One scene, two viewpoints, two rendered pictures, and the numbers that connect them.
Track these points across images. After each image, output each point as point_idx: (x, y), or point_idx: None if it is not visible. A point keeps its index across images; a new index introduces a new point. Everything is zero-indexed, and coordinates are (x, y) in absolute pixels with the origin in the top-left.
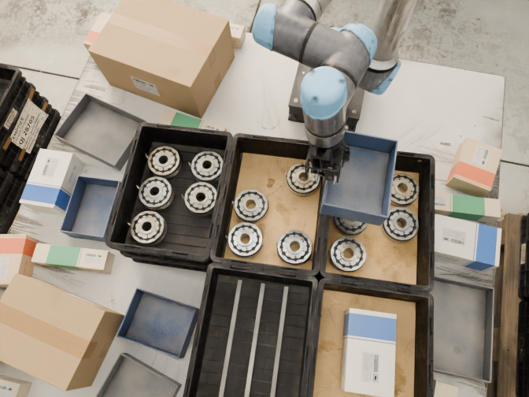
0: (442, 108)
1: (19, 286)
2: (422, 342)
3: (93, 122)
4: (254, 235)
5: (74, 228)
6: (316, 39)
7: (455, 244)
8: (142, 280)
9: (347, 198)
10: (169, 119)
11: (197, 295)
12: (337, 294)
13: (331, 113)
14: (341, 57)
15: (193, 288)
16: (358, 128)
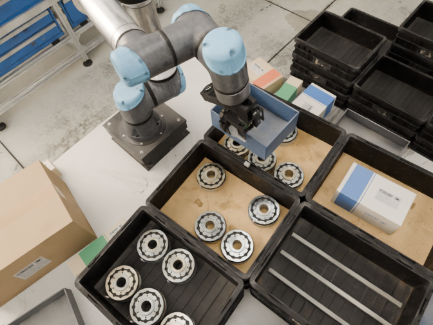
0: (207, 75)
1: None
2: (377, 158)
3: None
4: (238, 236)
5: None
6: (174, 34)
7: (310, 111)
8: None
9: (263, 137)
10: (80, 263)
11: (255, 323)
12: (315, 200)
13: (244, 55)
14: (202, 26)
15: (247, 324)
16: (188, 128)
